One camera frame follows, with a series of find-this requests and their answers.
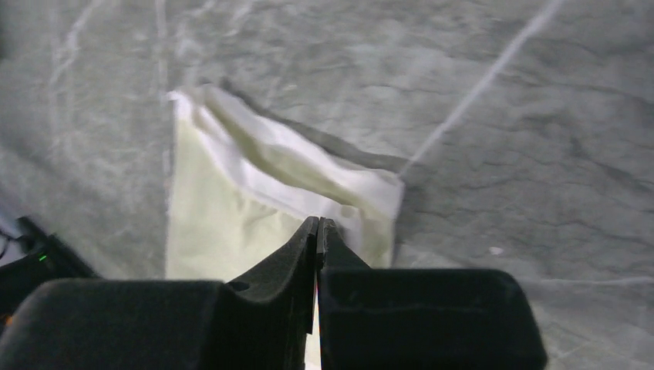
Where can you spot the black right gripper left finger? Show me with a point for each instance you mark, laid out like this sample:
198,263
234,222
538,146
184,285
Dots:
56,313

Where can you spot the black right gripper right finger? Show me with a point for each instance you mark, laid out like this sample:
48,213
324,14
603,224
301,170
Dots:
438,318

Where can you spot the cream yellow underwear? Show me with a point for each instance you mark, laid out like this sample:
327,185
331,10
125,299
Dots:
243,184

